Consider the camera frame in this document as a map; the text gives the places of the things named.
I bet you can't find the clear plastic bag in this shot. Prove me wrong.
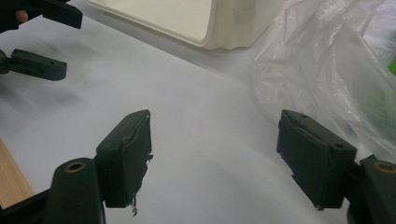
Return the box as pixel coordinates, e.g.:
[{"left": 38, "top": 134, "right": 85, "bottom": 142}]
[{"left": 253, "top": 0, "right": 396, "bottom": 163}]

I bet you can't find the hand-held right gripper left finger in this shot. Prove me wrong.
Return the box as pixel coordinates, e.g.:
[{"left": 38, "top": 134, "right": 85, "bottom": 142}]
[{"left": 94, "top": 108, "right": 154, "bottom": 217}]

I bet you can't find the cream plastic bin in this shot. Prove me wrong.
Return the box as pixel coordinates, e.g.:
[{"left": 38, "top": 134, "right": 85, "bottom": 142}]
[{"left": 86, "top": 0, "right": 287, "bottom": 51}]

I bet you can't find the green object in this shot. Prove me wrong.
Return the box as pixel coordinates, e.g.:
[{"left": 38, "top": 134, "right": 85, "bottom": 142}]
[{"left": 387, "top": 56, "right": 396, "bottom": 77}]

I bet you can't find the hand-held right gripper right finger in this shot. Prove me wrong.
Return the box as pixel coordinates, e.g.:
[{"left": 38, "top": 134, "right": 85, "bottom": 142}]
[{"left": 276, "top": 108, "right": 359, "bottom": 212}]

